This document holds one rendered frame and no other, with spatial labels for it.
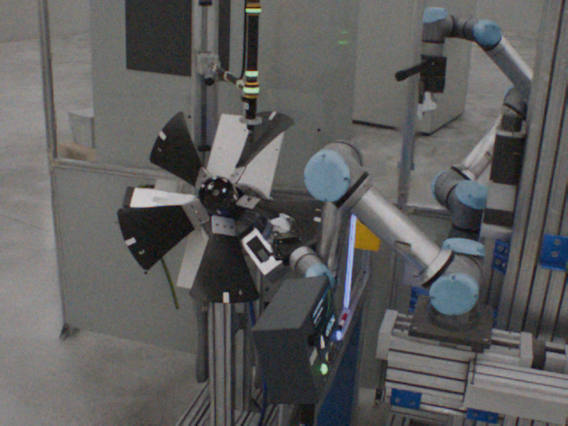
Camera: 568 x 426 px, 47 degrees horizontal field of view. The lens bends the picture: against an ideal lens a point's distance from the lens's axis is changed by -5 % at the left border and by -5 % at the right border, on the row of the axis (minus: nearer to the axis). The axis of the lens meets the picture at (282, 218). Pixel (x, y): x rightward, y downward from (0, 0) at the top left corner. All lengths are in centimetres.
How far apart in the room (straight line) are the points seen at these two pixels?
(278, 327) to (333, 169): 42
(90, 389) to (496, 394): 212
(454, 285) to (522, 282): 40
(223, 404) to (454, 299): 135
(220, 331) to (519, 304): 113
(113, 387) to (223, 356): 89
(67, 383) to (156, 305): 59
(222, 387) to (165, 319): 84
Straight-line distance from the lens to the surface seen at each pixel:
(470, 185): 232
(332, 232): 185
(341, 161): 163
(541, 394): 186
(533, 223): 195
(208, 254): 216
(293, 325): 140
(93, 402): 331
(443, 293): 167
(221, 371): 269
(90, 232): 347
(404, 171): 283
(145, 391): 334
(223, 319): 256
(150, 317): 351
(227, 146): 259
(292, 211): 219
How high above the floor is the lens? 196
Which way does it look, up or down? 21 degrees down
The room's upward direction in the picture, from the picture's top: 2 degrees clockwise
